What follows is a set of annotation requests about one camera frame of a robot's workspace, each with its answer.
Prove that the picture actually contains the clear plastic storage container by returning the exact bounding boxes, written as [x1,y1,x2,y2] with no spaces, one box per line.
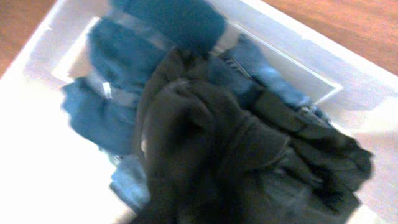
[1,1,397,223]

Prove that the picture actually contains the black taped garment roll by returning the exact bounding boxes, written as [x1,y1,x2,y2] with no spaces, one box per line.
[129,46,361,224]
[248,90,373,223]

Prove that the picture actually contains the blue taped garment roll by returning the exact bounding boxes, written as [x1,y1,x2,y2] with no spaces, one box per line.
[63,0,226,155]

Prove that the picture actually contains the dark blue jeans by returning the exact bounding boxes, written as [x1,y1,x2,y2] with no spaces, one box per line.
[110,34,330,212]

